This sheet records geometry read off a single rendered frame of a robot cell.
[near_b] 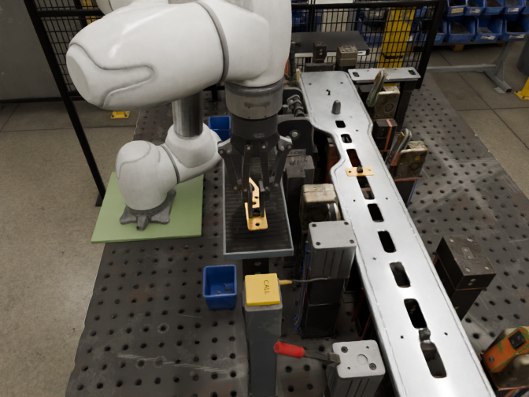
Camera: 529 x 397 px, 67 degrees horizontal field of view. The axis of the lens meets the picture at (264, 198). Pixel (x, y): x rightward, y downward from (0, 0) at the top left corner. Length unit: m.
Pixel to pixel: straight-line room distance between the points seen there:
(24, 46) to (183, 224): 2.32
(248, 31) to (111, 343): 0.98
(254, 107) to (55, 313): 1.86
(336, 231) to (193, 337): 0.55
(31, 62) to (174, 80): 3.08
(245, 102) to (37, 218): 2.32
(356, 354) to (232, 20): 0.60
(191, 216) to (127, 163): 0.31
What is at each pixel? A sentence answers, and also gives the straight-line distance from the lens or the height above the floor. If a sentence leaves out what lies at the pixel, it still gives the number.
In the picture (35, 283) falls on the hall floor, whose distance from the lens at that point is 2.46.
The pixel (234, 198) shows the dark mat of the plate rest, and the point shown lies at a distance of 0.89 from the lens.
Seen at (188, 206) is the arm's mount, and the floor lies 0.71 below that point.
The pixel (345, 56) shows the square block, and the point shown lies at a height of 1.04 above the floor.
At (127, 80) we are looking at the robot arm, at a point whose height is 1.57.
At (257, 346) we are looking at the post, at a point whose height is 0.99.
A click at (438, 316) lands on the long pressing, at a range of 0.97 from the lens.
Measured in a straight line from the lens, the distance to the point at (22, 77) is 3.64.
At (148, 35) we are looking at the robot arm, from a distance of 0.48.
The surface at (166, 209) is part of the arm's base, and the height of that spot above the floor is 0.73.
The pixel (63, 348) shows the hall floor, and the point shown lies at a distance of 2.18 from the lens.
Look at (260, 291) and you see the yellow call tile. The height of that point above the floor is 1.16.
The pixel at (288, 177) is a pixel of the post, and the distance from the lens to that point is 1.04.
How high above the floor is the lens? 1.78
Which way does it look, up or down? 44 degrees down
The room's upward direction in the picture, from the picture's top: straight up
